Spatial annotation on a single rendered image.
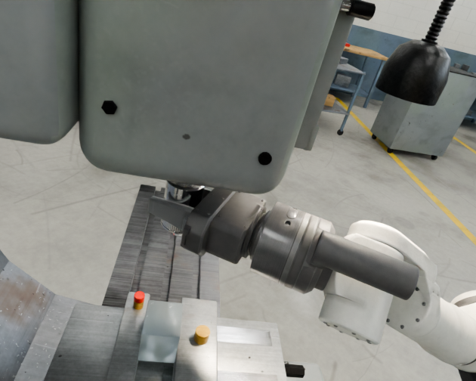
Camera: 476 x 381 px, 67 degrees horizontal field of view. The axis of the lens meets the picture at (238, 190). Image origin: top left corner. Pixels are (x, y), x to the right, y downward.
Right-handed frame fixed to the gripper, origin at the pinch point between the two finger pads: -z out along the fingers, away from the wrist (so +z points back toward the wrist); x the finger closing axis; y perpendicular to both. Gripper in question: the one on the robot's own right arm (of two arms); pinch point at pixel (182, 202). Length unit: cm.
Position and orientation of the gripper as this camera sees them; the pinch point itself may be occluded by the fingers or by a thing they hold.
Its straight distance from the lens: 45.2
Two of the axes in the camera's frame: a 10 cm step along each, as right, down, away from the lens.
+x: -3.5, 4.1, -8.4
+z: 9.1, 3.5, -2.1
